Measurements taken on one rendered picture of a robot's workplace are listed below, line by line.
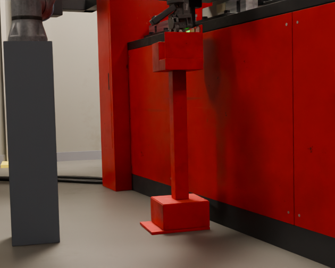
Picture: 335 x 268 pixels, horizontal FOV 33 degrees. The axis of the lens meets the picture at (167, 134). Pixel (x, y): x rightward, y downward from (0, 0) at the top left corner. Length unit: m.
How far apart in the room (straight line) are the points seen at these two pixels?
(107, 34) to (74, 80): 1.77
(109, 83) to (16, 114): 1.26
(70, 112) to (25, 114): 2.93
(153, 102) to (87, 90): 2.16
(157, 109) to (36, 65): 0.96
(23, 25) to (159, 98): 0.97
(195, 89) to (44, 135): 0.75
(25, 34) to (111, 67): 1.19
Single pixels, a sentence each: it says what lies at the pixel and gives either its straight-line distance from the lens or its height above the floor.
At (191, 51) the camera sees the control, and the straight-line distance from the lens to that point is 2.30.
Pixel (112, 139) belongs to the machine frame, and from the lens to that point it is 3.35.
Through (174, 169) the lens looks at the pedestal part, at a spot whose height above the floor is 0.25.
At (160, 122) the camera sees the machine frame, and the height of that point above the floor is 0.42.
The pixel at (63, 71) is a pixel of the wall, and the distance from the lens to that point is 5.12.
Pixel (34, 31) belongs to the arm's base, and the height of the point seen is 0.81.
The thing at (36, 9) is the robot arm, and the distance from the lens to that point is 2.27.
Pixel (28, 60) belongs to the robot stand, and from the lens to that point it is 2.20.
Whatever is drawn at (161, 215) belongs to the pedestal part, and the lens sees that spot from 2.33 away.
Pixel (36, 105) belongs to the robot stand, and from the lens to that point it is 2.20.
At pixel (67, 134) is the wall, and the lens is 5.12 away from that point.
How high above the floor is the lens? 0.56
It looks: 4 degrees down
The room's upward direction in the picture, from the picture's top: 1 degrees counter-clockwise
